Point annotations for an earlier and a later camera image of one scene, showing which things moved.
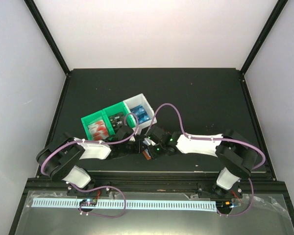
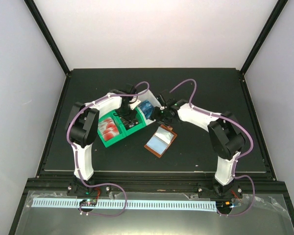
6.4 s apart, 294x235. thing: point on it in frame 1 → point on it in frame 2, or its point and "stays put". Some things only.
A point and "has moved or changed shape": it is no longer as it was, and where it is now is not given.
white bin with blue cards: (139, 105) has moved or changed shape
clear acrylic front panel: (252, 214) stays put
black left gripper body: (125, 148) → (125, 112)
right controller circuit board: (224, 205) stays put
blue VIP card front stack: (143, 118) → (147, 107)
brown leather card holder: (146, 154) has moved or changed shape
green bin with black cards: (117, 116) → (129, 127)
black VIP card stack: (117, 120) → (129, 123)
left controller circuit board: (89, 201) stays put
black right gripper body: (157, 152) → (162, 117)
